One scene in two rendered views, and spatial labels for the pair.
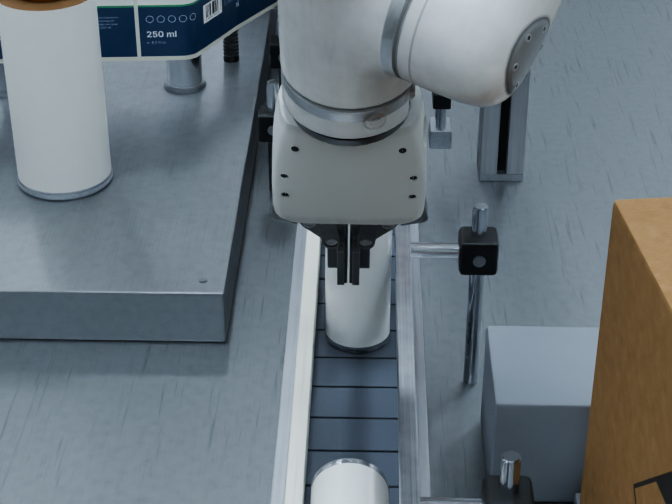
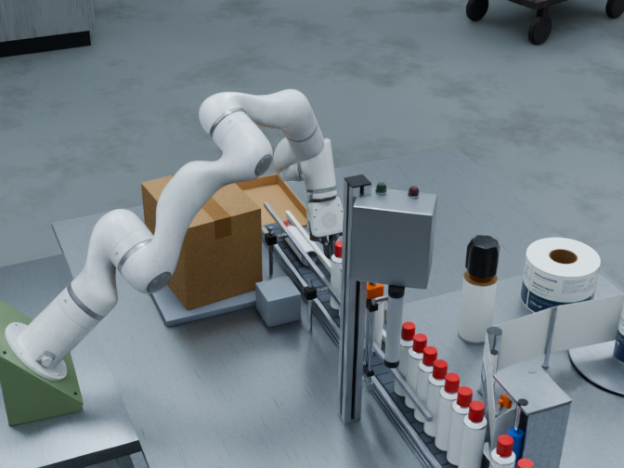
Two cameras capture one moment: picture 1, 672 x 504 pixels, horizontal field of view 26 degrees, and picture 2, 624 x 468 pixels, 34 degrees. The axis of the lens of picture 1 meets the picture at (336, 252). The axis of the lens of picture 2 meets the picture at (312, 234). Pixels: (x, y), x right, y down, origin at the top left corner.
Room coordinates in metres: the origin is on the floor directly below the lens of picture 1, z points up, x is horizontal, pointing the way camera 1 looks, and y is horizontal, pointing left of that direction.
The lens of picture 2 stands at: (3.06, -1.07, 2.56)
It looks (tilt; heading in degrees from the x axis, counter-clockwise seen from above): 32 degrees down; 155
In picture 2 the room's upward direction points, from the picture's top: 1 degrees clockwise
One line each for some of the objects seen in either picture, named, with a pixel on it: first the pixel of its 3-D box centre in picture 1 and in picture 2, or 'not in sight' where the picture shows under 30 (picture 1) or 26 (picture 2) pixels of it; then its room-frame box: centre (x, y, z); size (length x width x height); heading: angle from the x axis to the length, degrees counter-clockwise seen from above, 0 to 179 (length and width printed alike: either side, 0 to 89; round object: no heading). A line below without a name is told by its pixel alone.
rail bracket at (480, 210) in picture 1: (448, 297); (317, 303); (0.97, -0.09, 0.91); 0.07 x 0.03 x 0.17; 89
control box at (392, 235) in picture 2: not in sight; (393, 237); (1.40, -0.11, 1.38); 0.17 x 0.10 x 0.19; 54
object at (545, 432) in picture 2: not in sight; (522, 434); (1.72, 0.06, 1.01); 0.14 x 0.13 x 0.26; 179
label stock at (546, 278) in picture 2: not in sight; (559, 278); (1.18, 0.56, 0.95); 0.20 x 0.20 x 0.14
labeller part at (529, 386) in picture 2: not in sight; (531, 387); (1.72, 0.06, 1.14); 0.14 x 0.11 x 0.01; 179
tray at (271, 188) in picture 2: not in sight; (257, 205); (0.30, 0.00, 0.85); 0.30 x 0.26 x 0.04; 179
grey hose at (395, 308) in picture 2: not in sight; (394, 326); (1.46, -0.13, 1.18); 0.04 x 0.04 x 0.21
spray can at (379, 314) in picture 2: not in sight; (373, 316); (1.17, -0.02, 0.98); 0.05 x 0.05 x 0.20
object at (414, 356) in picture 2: not in sight; (417, 370); (1.41, -0.03, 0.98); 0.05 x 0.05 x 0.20
